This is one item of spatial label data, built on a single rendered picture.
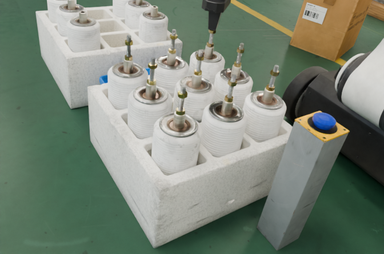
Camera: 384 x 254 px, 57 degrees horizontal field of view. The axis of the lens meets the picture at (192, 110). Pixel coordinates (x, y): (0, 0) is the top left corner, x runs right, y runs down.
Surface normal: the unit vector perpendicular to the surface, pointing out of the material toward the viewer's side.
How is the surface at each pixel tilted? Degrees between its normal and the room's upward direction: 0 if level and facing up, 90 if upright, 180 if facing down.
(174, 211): 90
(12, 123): 0
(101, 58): 90
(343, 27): 90
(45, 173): 0
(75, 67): 90
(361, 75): 60
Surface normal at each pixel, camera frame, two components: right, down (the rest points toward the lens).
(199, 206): 0.54, 0.53
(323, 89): -0.52, -0.44
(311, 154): -0.83, 0.22
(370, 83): -0.72, -0.17
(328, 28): -0.64, 0.37
